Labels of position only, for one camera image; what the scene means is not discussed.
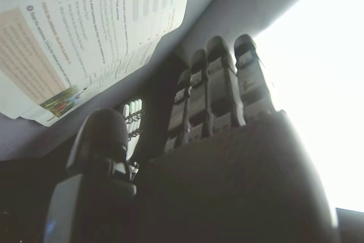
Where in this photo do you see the left robot hand, black palm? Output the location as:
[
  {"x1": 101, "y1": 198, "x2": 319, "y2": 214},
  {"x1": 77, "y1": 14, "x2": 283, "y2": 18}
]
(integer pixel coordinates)
[{"x1": 43, "y1": 33, "x2": 341, "y2": 243}]

